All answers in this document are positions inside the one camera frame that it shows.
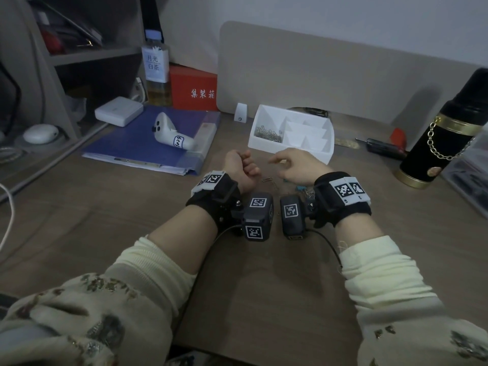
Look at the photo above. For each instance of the person's left hand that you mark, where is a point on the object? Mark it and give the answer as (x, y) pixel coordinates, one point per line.
(240, 167)

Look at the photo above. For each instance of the person's right hand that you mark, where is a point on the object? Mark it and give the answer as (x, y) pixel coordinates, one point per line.
(305, 167)

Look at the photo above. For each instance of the white compartment organizer tray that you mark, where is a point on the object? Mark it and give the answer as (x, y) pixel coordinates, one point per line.
(320, 152)

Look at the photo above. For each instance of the pile of silver paper clips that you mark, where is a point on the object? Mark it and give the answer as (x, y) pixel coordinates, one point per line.
(268, 179)

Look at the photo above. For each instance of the small heap of paper clips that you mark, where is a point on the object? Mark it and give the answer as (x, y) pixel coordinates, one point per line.
(268, 134)

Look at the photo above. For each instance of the person's right forearm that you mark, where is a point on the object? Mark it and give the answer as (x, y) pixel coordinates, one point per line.
(396, 297)

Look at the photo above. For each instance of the person's left forearm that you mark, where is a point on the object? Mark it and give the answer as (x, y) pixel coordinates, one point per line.
(114, 297)

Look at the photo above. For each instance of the flat gold strip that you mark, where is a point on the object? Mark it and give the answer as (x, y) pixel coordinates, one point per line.
(347, 143)

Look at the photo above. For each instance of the small white stand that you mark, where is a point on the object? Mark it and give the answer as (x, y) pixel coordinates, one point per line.
(240, 112)

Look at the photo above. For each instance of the black screwdriver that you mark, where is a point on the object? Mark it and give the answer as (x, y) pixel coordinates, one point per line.
(383, 148)

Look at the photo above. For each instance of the white handheld controller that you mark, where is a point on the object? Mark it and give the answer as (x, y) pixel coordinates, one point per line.
(166, 129)

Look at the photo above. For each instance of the orange ribbed box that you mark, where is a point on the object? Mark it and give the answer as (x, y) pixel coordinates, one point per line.
(192, 87)

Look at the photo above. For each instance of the small red object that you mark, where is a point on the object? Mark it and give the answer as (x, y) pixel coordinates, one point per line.
(398, 136)

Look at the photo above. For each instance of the beige desk divider panel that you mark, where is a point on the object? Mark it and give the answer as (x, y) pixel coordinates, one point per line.
(335, 68)

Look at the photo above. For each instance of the blue document folder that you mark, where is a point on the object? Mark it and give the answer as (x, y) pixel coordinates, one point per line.
(129, 144)

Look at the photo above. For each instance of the tea bottle with blue cap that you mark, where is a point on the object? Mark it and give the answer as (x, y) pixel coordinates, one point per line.
(156, 68)

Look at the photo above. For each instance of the white flat adapter box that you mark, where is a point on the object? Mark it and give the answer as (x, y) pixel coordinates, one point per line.
(119, 111)

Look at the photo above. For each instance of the clear plastic case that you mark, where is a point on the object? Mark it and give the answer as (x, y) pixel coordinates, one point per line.
(469, 179)

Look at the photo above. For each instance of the clear plastic bag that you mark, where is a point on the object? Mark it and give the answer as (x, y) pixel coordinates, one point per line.
(76, 108)

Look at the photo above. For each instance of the grey shelf unit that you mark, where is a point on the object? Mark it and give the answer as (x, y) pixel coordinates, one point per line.
(99, 57)

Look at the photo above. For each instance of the white computer mouse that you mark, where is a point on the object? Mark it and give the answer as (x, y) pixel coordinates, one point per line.
(40, 134)

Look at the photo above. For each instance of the red pouch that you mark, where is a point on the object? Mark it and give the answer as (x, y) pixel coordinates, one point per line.
(51, 41)

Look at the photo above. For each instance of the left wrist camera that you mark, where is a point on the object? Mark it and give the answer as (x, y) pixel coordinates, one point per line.
(257, 217)

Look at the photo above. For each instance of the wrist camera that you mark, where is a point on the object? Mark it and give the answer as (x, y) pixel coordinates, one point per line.
(293, 219)
(257, 217)

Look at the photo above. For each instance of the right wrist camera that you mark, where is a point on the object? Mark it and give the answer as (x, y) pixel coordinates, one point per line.
(293, 219)

